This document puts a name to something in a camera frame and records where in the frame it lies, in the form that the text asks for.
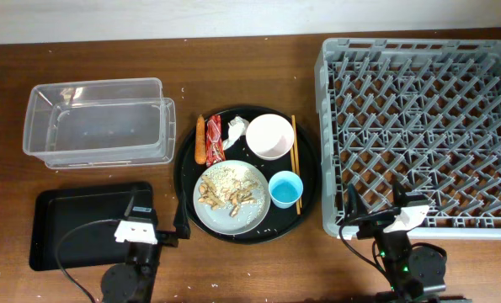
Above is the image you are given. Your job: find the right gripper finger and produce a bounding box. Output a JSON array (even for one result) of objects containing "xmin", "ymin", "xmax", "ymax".
[
  {"xmin": 346, "ymin": 183, "xmax": 368, "ymax": 215},
  {"xmin": 392, "ymin": 181, "xmax": 429, "ymax": 207}
]

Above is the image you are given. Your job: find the light blue cup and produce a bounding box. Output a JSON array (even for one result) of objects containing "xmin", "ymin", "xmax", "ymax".
[{"xmin": 269, "ymin": 171, "xmax": 304, "ymax": 209}]

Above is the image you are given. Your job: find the wooden chopstick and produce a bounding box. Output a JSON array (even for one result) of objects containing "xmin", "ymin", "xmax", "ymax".
[
  {"xmin": 291, "ymin": 115, "xmax": 302, "ymax": 208},
  {"xmin": 290, "ymin": 146, "xmax": 301, "ymax": 215}
]

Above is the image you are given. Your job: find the white pink bowl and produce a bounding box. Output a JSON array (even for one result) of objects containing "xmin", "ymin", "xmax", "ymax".
[{"xmin": 245, "ymin": 114, "xmax": 295, "ymax": 161}]

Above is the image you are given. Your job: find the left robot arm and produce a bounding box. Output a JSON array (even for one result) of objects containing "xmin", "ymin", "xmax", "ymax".
[{"xmin": 100, "ymin": 193, "xmax": 190, "ymax": 303}]

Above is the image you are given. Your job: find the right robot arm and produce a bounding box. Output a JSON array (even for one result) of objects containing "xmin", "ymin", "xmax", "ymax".
[{"xmin": 340, "ymin": 181, "xmax": 447, "ymax": 302}]

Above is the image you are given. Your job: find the grey dishwasher rack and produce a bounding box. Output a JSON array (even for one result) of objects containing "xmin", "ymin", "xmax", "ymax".
[{"xmin": 314, "ymin": 38, "xmax": 501, "ymax": 240}]

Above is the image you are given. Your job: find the grey plate with food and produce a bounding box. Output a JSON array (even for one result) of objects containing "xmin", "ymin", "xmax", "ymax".
[{"xmin": 193, "ymin": 160, "xmax": 271, "ymax": 236}]

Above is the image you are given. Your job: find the black rectangular tray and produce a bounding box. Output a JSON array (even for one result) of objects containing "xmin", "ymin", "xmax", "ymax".
[{"xmin": 29, "ymin": 182, "xmax": 153, "ymax": 271}]

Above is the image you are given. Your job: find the orange carrot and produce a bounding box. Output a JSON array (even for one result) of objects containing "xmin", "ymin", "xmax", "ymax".
[{"xmin": 195, "ymin": 115, "xmax": 206, "ymax": 165}]

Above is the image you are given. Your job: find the red snack wrapper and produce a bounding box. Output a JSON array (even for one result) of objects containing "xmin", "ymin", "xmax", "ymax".
[{"xmin": 205, "ymin": 114, "xmax": 226, "ymax": 167}]

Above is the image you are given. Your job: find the round black tray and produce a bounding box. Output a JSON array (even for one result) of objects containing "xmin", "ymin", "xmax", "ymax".
[{"xmin": 173, "ymin": 105, "xmax": 322, "ymax": 245}]

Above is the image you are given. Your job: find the clear plastic bin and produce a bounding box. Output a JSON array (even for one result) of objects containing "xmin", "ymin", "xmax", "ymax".
[{"xmin": 22, "ymin": 77, "xmax": 176, "ymax": 169}]

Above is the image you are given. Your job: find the crumpled white tissue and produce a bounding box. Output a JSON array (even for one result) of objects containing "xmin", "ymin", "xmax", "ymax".
[{"xmin": 222, "ymin": 116, "xmax": 249, "ymax": 151}]

